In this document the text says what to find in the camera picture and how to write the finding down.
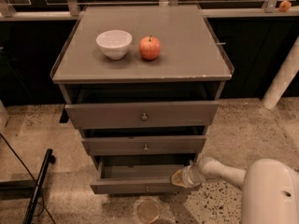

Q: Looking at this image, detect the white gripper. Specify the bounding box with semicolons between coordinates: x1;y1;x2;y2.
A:
171;165;202;188

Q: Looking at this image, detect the grey bottom drawer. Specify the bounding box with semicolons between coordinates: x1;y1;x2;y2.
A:
91;155;192;194

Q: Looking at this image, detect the grey drawer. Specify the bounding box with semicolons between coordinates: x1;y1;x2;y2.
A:
91;155;192;194
65;101;219;129
82;135;206;156

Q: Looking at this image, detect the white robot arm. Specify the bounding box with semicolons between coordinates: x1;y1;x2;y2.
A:
170;157;299;224

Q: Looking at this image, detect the grey middle drawer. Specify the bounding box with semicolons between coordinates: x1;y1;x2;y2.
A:
82;135;206;156

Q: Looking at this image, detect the grey top drawer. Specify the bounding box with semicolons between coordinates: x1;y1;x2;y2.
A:
65;101;219;129

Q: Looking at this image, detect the grey metal drawer cabinet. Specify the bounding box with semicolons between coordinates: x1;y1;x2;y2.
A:
50;4;235;170

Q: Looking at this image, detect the round floor drain cover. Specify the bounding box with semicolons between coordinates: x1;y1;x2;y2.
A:
136;199;161;224

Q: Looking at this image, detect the black metal stand leg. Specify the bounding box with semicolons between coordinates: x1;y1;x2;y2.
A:
22;148;55;224

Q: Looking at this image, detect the red apple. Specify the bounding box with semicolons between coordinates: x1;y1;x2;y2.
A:
139;35;161;61

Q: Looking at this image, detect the white ceramic bowl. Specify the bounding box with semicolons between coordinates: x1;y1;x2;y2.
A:
96;30;133;60

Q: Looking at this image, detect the small orange fruit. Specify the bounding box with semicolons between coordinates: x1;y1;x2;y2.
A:
279;0;292;12

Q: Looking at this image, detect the white diagonal post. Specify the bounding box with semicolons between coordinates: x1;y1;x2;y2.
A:
262;36;299;109

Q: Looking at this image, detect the black cable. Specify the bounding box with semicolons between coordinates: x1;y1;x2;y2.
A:
0;133;57;224

